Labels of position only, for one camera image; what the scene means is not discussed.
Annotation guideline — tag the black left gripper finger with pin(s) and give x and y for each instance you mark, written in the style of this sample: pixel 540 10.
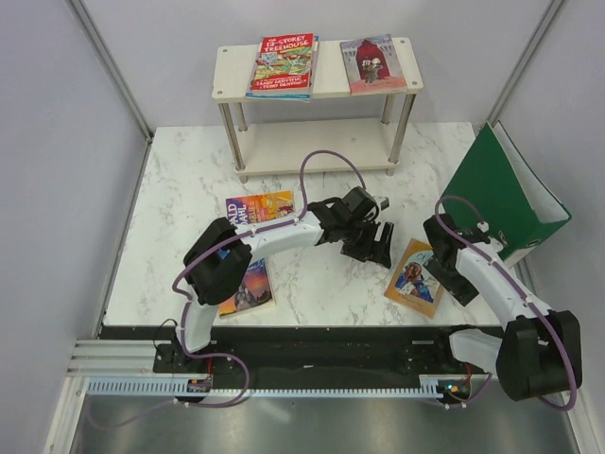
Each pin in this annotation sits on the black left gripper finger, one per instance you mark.
pixel 380 250
pixel 360 248

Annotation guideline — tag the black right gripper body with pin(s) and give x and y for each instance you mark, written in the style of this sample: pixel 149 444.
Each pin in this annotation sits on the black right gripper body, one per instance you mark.
pixel 433 257

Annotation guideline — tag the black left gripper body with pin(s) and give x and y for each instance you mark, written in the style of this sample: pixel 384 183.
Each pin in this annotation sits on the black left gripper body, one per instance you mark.
pixel 353 223

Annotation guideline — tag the green lever arch file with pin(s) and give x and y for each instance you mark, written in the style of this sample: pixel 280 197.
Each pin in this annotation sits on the green lever arch file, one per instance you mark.
pixel 495 178

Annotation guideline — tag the Why Do Dogs Bark book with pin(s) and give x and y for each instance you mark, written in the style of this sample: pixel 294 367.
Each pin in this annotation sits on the Why Do Dogs Bark book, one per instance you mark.
pixel 283 97

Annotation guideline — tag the red 13-Storey Treehouse book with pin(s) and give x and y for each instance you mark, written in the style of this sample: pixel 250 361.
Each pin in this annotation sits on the red 13-Storey Treehouse book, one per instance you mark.
pixel 284 64

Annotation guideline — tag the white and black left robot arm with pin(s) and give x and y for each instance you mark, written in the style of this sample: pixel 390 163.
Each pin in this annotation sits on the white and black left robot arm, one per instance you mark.
pixel 214 268

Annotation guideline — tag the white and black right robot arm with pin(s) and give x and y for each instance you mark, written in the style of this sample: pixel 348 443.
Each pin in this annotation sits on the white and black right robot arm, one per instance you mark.
pixel 540 352

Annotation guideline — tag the tan Othello book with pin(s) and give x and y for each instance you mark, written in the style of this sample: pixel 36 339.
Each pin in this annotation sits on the tan Othello book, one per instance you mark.
pixel 413 285

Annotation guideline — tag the Roald Dahl Charlie book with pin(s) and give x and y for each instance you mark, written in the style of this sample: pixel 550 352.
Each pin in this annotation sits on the Roald Dahl Charlie book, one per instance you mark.
pixel 252 209

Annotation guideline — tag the blue Jane Eyre book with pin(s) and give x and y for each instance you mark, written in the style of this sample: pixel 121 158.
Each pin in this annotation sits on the blue Jane Eyre book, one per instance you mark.
pixel 255 292

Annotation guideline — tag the red castle picture book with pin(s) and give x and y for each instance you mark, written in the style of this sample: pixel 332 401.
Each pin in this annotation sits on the red castle picture book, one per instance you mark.
pixel 372 66

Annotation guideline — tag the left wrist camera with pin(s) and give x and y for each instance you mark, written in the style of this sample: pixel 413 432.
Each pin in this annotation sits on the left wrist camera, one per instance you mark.
pixel 382 203

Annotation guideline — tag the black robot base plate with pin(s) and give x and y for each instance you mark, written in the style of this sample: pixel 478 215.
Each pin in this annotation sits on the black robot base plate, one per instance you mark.
pixel 336 356

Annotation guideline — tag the aluminium frame rail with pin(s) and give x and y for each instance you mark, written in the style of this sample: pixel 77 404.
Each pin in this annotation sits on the aluminium frame rail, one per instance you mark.
pixel 112 358

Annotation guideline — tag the light blue cable duct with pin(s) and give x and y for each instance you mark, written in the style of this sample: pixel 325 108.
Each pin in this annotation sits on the light blue cable duct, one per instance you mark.
pixel 190 387

